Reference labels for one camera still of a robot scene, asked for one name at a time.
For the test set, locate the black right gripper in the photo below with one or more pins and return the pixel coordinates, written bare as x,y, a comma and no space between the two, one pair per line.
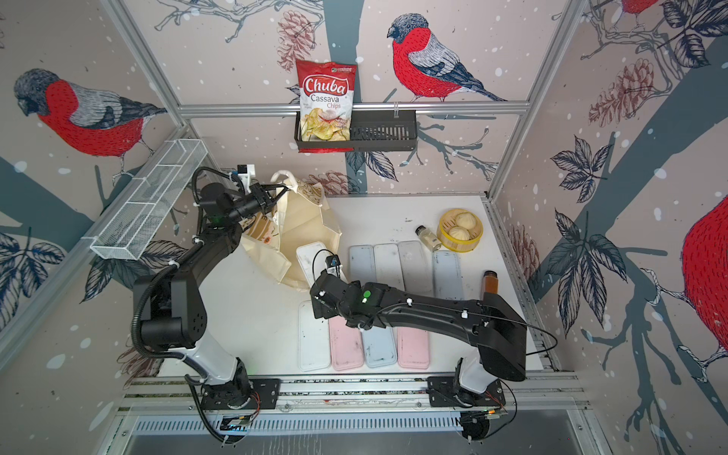
320,311

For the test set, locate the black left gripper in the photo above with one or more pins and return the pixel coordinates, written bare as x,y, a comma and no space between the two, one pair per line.
261,191

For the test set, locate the white pencil case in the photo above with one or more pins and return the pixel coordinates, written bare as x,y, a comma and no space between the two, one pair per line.
387,265
314,340

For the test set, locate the light blue pencil case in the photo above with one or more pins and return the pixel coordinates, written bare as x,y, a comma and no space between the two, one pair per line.
362,264

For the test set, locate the cream canvas tote bag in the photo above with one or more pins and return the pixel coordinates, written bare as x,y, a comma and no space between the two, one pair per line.
301,217

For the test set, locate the pink pencil case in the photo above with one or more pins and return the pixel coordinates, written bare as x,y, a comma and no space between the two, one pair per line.
345,345

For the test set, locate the cream pencil case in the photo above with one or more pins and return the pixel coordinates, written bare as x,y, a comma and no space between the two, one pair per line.
416,268

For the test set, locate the grey pencil case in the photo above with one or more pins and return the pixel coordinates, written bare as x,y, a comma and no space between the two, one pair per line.
447,276

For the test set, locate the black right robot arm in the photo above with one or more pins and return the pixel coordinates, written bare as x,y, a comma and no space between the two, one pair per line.
502,339

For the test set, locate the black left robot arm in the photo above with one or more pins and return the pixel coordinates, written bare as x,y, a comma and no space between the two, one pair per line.
170,319

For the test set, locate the red Chuba cassava chips bag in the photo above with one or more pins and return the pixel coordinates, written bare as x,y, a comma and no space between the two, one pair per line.
326,105

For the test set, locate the glass spice jar black lid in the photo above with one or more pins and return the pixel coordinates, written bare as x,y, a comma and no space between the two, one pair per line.
428,238

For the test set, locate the steamed bun lower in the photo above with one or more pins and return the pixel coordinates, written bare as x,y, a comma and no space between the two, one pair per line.
459,234

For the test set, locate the steamed bun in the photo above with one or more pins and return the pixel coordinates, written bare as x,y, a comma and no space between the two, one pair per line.
466,220
459,234

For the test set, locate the yellow bamboo steamer basket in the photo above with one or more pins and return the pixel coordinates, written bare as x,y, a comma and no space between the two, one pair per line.
447,221

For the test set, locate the steamed bun upper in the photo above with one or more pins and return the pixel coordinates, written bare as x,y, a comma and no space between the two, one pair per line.
466,220

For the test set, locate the orange sauce bottle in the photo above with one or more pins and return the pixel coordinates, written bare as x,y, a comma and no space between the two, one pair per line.
490,282

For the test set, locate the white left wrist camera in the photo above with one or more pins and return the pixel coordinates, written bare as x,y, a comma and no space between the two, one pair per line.
244,170

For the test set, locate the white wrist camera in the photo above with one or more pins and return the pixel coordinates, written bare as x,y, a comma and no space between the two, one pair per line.
244,170
333,265

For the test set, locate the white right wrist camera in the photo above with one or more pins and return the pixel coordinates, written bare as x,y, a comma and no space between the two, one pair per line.
333,265

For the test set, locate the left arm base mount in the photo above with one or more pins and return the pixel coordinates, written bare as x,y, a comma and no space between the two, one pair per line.
242,394

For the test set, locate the black wall-mounted basket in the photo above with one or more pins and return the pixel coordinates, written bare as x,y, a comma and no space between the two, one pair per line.
369,131

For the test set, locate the white wire mesh shelf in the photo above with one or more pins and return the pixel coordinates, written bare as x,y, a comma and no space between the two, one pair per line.
136,223

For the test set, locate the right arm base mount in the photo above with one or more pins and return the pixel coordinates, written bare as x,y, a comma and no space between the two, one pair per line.
445,392

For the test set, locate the aluminium front rail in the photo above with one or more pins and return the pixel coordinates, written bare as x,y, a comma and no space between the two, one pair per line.
388,392

